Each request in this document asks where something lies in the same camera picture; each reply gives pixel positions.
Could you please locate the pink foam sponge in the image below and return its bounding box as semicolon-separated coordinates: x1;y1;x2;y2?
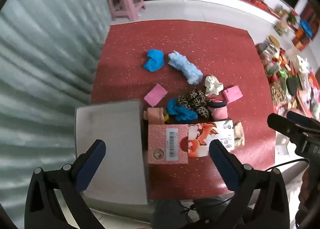
144;84;168;107
222;86;243;104

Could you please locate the cream polka dot scrunchie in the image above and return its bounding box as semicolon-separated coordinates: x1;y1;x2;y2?
204;75;224;96

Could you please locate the leopard print scrunchie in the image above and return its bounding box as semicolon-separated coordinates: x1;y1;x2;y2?
177;88;210;118

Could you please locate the light blue fluffy cloth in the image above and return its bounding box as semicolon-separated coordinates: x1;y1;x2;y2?
168;51;203;85

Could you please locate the bag of peanuts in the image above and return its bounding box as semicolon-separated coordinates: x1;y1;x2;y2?
270;81;287;106

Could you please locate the beige paper packet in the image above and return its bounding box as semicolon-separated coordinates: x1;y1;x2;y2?
234;122;245;148

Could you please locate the glass jar gold lid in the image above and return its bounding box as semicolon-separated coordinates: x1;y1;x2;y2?
260;35;280;57

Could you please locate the white open storage box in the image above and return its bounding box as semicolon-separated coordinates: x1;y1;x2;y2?
75;100;148;205

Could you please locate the white fox tissue box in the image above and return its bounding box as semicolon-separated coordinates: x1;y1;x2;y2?
188;120;235;158

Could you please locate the red speckled floor mat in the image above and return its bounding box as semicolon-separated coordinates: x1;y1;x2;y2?
90;19;276;201

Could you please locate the grey green curtain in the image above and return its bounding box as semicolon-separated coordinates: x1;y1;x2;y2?
1;0;111;228

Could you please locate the pink plastic stool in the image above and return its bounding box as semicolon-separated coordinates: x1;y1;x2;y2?
107;0;146;21

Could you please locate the black cable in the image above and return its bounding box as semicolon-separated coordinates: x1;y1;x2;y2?
265;158;309;172

